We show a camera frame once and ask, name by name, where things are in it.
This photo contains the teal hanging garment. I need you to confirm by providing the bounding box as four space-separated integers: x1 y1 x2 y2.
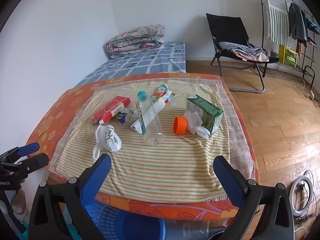
304 11 320 35

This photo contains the blue checked bedsheet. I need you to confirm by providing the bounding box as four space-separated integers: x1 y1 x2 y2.
75 42 187 88

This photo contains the black folding chair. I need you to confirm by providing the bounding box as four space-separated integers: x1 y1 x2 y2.
205 13 270 93

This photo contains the blue plastic basket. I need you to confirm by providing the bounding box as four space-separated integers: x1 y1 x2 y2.
85 201 167 240

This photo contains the dark hanging jacket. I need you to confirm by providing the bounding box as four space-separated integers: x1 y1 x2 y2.
288 2 308 47

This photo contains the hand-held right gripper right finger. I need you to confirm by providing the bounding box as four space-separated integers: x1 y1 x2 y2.
213 155 295 240

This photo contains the orange bottle cap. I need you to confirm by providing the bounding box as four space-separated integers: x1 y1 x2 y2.
174 116 187 134

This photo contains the striped grey cloth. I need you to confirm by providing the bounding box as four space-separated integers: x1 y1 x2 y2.
220 41 263 58

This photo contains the long white wrapper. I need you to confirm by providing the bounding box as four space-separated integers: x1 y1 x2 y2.
130 90 177 134

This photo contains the red packet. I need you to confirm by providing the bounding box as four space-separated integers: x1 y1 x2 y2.
91 96 131 125

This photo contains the orange floral sheet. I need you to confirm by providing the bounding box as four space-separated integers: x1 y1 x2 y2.
25 72 262 222

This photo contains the green carton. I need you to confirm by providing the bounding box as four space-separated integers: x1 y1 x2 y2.
186 94 224 135

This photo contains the yellow striped towel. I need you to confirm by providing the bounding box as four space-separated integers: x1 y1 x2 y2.
49 79 232 203

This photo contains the white plastic bag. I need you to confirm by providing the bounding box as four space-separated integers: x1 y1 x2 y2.
93 124 122 162

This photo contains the white cable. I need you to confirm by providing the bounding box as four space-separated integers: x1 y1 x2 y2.
294 227 308 240

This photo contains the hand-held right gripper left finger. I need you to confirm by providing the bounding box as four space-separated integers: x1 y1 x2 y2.
28 153 112 240

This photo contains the beige cloth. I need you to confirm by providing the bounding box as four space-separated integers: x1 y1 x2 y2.
240 52 270 62

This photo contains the black metal drying rack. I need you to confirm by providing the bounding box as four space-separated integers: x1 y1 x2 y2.
257 0 320 82

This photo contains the clear plastic bottle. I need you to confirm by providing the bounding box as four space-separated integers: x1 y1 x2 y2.
136 91 166 145

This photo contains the green striped hanging towel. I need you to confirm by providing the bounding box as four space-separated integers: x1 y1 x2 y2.
261 0 290 44

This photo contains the small colourful packet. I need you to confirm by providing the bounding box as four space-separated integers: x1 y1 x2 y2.
153 84 168 103

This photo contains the white tissue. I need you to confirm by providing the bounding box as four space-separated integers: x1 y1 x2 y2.
184 111 212 140

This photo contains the yellow box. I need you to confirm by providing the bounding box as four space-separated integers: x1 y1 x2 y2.
278 44 298 68

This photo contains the clear plastic container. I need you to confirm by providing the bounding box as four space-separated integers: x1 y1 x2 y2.
165 220 210 240

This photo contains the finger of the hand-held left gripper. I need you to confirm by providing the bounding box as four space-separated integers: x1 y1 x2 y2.
0 142 40 164
2 153 50 178

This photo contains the blue green sachet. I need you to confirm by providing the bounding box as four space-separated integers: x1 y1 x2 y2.
114 109 137 125

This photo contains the folded floral quilt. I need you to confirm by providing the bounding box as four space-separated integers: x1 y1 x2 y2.
105 24 166 55

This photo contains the white ring light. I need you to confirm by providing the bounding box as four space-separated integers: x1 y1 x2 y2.
289 171 314 217

